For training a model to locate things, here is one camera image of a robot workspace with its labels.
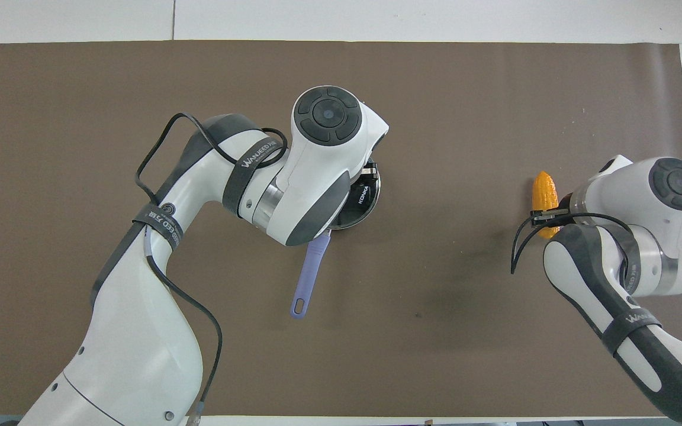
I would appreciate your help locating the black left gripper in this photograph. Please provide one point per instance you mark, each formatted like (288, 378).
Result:
(368, 170)

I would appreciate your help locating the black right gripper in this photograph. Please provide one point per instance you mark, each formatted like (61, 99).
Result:
(549, 217)

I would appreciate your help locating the yellow corn cob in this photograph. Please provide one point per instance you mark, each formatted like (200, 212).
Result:
(545, 189)

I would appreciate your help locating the glass lid purple knob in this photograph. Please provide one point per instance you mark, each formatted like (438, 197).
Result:
(360, 204)

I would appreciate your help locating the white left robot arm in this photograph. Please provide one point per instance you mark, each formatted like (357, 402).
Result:
(140, 331)

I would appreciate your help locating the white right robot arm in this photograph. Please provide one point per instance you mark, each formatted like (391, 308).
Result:
(625, 183)

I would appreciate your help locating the brown table mat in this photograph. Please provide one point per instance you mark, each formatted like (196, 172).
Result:
(436, 355)

